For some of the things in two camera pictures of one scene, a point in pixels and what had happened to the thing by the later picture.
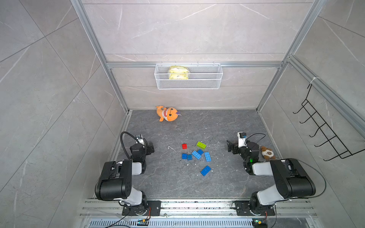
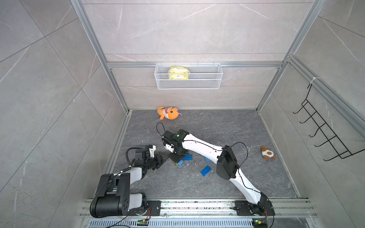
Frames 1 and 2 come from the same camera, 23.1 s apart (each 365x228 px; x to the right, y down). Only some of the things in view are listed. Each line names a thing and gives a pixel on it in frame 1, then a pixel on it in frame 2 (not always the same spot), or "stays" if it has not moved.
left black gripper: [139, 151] → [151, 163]
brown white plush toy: [267, 153] stays
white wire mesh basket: [187, 76] stays
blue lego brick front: [206, 170] stays
